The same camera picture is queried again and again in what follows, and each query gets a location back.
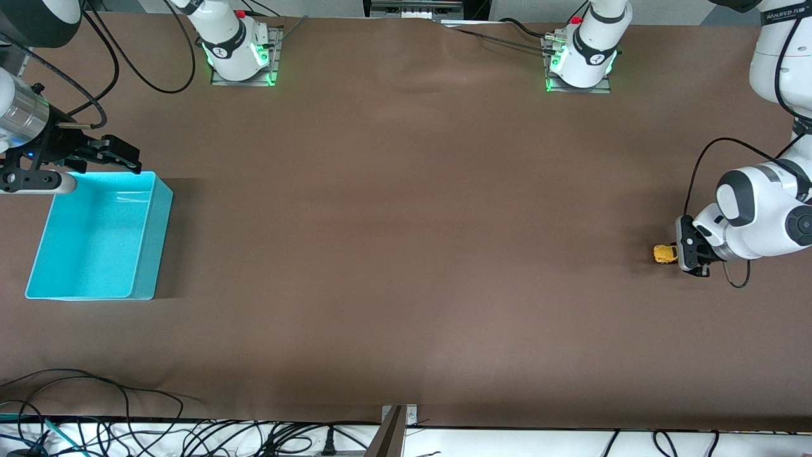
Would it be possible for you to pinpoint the brown table cover sheet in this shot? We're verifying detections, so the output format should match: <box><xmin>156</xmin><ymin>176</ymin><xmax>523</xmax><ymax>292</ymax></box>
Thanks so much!
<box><xmin>0</xmin><ymin>11</ymin><xmax>812</xmax><ymax>434</ymax></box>

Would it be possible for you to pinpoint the smooth black base cable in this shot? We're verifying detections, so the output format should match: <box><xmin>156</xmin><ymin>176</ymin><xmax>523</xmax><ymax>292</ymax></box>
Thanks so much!
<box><xmin>498</xmin><ymin>18</ymin><xmax>559</xmax><ymax>40</ymax></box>

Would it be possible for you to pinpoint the short black loop cable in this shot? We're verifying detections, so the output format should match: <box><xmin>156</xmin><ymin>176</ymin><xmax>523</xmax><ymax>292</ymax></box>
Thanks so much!
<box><xmin>722</xmin><ymin>256</ymin><xmax>753</xmax><ymax>289</ymax></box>

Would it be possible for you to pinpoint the thick braided black cable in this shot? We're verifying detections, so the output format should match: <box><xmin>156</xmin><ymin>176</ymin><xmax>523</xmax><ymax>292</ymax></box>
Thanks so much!
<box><xmin>441</xmin><ymin>23</ymin><xmax>553</xmax><ymax>56</ymax></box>

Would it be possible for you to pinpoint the black corrugated hose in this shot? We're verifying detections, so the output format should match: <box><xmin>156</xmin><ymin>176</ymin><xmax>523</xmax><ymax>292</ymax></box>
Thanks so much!
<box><xmin>0</xmin><ymin>38</ymin><xmax>107</xmax><ymax>129</ymax></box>

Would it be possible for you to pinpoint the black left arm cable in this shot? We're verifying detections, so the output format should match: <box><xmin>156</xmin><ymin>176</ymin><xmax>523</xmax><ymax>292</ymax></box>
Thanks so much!
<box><xmin>684</xmin><ymin>13</ymin><xmax>812</xmax><ymax>220</ymax></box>

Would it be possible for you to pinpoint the thin black table cable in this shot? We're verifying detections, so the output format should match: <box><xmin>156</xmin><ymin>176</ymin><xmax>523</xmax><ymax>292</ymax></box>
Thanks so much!
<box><xmin>0</xmin><ymin>369</ymin><xmax>207</xmax><ymax>423</ymax></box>

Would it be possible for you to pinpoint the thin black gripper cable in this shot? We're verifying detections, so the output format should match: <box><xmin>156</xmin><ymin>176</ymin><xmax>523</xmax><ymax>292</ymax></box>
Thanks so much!
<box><xmin>63</xmin><ymin>10</ymin><xmax>120</xmax><ymax>118</ymax></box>

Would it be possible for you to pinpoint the small metal bracket plate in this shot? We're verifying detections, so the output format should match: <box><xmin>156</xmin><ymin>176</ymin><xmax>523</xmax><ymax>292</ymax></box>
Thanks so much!
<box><xmin>381</xmin><ymin>404</ymin><xmax>419</xmax><ymax>427</ymax></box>

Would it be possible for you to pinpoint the teal cable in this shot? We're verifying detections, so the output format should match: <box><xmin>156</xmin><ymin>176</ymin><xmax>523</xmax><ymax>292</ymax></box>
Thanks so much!
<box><xmin>0</xmin><ymin>414</ymin><xmax>89</xmax><ymax>457</ymax></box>

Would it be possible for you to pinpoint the black power strip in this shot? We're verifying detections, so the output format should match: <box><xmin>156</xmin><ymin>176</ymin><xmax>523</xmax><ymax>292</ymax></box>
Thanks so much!
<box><xmin>363</xmin><ymin>0</ymin><xmax>465</xmax><ymax>21</ymax></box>

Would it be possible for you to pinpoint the long black looping cable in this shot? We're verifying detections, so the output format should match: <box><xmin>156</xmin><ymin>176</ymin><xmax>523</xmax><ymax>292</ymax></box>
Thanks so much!
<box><xmin>82</xmin><ymin>0</ymin><xmax>197</xmax><ymax>95</ymax></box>

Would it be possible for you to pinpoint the teal plastic bin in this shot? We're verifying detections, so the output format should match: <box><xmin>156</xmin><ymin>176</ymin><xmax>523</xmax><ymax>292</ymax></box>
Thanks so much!
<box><xmin>24</xmin><ymin>170</ymin><xmax>174</xmax><ymax>301</ymax></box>

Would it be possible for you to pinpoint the aluminium profile post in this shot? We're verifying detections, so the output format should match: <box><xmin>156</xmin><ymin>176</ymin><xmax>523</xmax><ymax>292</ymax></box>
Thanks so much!
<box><xmin>365</xmin><ymin>404</ymin><xmax>408</xmax><ymax>457</ymax></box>

